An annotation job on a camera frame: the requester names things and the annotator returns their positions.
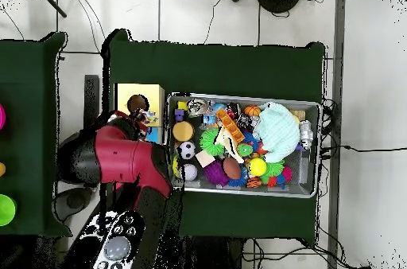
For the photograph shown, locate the brown toy football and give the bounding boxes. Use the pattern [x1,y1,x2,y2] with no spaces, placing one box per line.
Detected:
[222,156,242,180]

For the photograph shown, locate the mint knitted cloth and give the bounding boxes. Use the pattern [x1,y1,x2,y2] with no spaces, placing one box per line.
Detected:
[253,101,300,163]

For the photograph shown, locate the colourful patterned cloth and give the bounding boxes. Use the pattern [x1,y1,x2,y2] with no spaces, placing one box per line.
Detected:
[131,107,159,127]

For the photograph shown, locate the black rod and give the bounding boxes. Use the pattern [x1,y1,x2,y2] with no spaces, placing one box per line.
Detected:
[33,0,68,18]

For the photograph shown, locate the green spiky ball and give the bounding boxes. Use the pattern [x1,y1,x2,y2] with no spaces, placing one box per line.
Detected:
[199,127,227,157]

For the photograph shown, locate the thin black cable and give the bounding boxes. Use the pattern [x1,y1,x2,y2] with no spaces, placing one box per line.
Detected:
[203,0,231,45]

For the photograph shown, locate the tan round sponge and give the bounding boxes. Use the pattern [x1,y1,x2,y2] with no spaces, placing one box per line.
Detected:
[172,120,195,142]

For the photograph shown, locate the dark green table cloth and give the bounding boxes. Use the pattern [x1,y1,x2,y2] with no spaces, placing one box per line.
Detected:
[99,28,326,246]
[0,31,72,238]

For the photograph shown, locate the wire mesh bin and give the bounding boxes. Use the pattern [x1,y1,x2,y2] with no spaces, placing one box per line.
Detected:
[161,92,324,199]

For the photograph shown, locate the silver toy robot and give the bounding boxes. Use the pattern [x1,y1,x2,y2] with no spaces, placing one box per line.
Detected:
[298,119,314,150]

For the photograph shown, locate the green bowl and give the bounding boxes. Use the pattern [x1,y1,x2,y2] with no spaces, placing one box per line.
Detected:
[0,193,17,228]

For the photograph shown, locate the yellow ball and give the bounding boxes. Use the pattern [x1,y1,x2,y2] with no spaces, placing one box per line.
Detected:
[248,157,268,177]

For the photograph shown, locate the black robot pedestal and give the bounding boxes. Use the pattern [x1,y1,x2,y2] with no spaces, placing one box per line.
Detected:
[177,235,246,269]

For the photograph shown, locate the orange toy basketball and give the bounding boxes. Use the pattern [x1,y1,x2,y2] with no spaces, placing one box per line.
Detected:
[243,104,262,118]

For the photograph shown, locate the orange ice cube tray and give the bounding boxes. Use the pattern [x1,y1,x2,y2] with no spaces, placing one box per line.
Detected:
[215,107,246,144]

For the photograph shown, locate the black and white soccer ball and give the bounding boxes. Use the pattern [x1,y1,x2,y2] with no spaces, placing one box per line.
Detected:
[178,141,197,161]

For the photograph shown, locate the wooden box with three holes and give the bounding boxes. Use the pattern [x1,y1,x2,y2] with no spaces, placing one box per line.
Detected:
[113,83,165,146]

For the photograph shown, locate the white baseball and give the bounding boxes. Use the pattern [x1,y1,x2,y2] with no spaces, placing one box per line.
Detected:
[181,162,199,181]

